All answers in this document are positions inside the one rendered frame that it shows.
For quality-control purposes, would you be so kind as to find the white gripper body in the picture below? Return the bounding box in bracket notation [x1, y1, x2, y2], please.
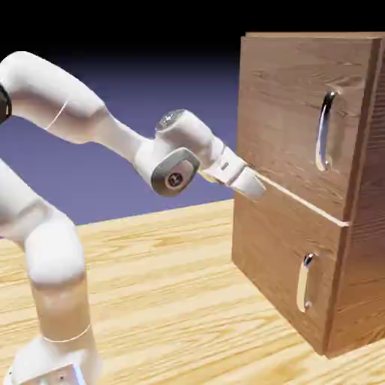
[228, 166, 266, 202]

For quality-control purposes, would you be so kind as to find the large wooden cabinet door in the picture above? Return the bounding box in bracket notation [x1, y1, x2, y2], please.
[236, 35, 380, 223]

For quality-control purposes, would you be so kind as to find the small wooden cabinet door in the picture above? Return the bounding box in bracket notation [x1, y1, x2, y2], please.
[231, 174, 350, 356]

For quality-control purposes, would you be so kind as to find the brown wooden cabinet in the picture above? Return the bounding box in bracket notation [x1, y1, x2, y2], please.
[231, 32, 385, 359]

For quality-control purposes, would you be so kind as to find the long silver curved handle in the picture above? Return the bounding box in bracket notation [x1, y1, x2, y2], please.
[314, 89, 338, 172]

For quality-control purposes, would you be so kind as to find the short silver curved handle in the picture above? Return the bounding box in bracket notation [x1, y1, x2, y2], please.
[296, 252, 317, 314]

